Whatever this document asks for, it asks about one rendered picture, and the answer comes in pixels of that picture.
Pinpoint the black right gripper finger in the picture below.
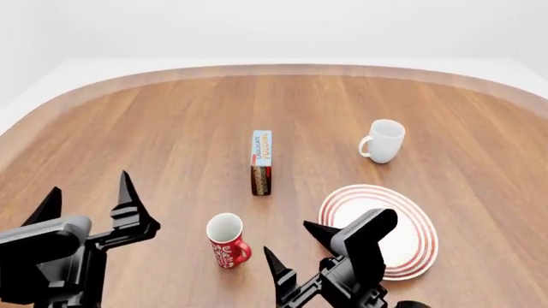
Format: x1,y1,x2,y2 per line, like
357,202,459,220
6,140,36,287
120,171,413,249
302,220,343,258
262,246,298,290

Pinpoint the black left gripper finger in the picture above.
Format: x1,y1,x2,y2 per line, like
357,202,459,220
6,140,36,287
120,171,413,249
21,186,63,228
110,169,162,239

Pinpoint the red mug with white pattern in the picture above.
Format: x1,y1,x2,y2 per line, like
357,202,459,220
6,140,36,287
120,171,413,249
205,212,253,270

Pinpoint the white plate with red rings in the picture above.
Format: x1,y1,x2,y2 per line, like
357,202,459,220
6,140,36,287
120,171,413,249
318,183,439,282

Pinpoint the white ceramic mug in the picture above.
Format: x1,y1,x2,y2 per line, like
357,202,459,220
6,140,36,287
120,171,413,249
357,118,407,165

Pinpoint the chocolate pudding box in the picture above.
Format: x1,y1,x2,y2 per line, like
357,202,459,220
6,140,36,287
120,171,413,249
249,129,276,198

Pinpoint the grey left gripper camera box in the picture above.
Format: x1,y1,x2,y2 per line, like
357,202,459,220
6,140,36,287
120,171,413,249
0,215,93,268

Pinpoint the black right gripper camera box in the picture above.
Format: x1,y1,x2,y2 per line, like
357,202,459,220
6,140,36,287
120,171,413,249
331,208,399,285

